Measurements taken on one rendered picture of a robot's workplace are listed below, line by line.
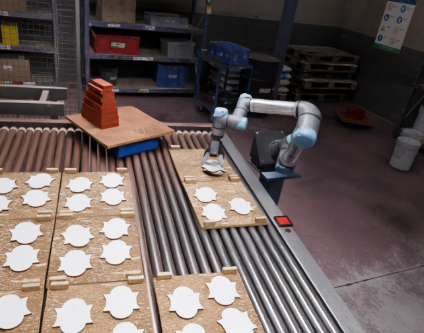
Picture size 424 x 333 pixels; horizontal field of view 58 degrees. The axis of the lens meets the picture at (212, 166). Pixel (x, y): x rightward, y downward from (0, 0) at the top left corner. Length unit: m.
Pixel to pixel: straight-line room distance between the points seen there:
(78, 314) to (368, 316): 2.19
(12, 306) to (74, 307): 0.20
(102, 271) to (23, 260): 0.30
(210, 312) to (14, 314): 0.65
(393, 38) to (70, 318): 6.98
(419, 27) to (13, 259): 6.73
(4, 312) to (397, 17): 7.16
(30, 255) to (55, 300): 0.25
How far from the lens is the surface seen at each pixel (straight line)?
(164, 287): 1.54
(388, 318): 3.19
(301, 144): 2.05
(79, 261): 1.63
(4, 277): 1.63
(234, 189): 2.17
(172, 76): 6.46
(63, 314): 1.46
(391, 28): 7.70
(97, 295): 1.51
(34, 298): 1.53
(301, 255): 1.86
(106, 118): 2.48
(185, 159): 2.42
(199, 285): 1.56
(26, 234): 1.79
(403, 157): 5.54
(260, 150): 2.55
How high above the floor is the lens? 2.04
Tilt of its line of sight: 28 degrees down
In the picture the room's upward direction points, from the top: 9 degrees clockwise
